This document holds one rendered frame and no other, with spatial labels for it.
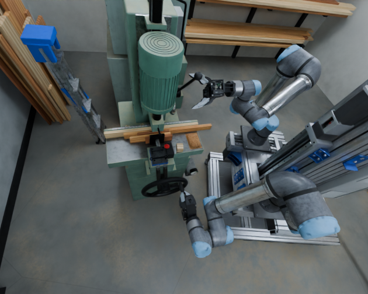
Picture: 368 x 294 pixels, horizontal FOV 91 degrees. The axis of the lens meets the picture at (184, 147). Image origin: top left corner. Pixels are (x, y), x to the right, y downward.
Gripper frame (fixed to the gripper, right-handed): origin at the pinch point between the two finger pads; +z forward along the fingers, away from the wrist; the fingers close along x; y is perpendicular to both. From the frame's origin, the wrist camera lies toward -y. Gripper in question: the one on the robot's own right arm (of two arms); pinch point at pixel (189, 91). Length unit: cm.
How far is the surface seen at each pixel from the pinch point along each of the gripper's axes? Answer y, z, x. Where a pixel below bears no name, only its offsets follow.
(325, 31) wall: -178, -332, -119
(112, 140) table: -38, 39, 21
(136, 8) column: -3.2, 18.5, -35.1
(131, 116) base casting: -62, 26, 6
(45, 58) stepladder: -63, 73, -35
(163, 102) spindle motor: -3.9, 11.7, 3.4
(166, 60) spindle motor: 13.3, 12.4, -9.2
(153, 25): 3.6, 13.8, -25.4
